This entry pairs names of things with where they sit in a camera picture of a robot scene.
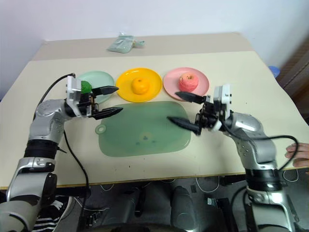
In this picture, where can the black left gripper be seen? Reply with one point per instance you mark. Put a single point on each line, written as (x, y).
(86, 106)

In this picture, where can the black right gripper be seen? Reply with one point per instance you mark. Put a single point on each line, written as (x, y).
(209, 117)

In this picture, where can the dark green round fruit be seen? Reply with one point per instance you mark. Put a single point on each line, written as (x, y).
(86, 87)

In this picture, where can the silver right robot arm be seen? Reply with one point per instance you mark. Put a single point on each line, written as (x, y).
(251, 130)

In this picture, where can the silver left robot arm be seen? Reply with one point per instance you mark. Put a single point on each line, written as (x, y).
(46, 116)

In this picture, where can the yellow plate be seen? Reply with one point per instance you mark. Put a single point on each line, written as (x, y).
(125, 91)

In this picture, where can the pale green plate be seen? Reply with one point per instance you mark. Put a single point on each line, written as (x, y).
(101, 78)

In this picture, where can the pink plate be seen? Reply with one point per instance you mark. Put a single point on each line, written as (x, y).
(171, 84)

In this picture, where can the bare person hand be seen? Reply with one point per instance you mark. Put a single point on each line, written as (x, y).
(300, 154)

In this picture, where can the red apple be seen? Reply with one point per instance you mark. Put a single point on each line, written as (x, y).
(188, 83)

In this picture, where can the orange mandarin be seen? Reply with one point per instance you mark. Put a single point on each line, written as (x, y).
(140, 85)

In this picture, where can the translucent green cutting mat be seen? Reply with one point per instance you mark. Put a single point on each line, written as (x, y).
(144, 125)

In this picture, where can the pale green plastic packet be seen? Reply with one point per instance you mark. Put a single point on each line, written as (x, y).
(120, 43)

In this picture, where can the blue round cap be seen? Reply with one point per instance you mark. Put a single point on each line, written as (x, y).
(274, 71)

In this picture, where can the dark rounded grey shape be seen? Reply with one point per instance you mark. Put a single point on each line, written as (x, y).
(182, 207)

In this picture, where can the black white striped shoe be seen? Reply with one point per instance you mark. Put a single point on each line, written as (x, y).
(51, 212)

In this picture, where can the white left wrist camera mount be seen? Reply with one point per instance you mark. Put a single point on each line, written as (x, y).
(73, 87)

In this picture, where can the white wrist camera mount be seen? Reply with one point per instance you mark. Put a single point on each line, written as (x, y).
(73, 87)
(224, 95)

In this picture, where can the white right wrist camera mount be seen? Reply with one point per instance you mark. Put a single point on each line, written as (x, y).
(224, 95)

